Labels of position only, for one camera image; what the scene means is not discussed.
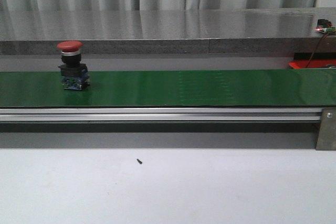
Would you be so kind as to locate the small green circuit board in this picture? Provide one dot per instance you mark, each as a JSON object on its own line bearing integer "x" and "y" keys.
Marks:
{"x": 324, "y": 26}

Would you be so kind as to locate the red mushroom push button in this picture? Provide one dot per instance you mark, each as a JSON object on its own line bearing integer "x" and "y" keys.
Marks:
{"x": 74, "y": 74}

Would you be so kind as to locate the aluminium conveyor side rail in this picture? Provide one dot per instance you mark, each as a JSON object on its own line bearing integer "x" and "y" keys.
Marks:
{"x": 160, "y": 114}

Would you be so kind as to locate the grey stone counter shelf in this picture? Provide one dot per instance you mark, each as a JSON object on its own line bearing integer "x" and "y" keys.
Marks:
{"x": 239, "y": 31}

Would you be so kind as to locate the steel conveyor support bracket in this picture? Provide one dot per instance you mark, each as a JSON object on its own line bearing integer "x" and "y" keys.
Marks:
{"x": 326, "y": 138}

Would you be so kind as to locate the green conveyor belt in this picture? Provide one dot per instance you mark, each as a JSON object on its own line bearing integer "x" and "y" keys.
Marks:
{"x": 274, "y": 87}

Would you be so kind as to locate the red plastic tray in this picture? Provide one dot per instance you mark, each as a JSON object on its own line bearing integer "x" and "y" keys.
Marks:
{"x": 301, "y": 64}

